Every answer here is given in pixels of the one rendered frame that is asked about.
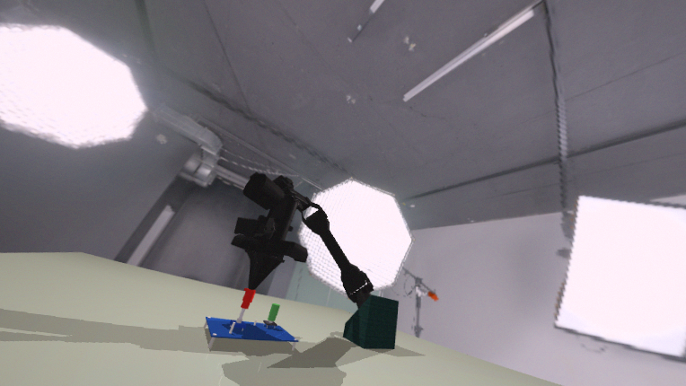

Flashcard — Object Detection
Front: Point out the blue circuit board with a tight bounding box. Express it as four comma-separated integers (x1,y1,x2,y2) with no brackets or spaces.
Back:
203,288,298,351

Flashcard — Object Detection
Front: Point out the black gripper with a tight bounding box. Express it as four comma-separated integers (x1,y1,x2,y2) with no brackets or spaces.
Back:
231,214,308,290

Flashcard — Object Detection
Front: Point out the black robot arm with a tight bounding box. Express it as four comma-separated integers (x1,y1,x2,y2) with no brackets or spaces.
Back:
234,172,374,309

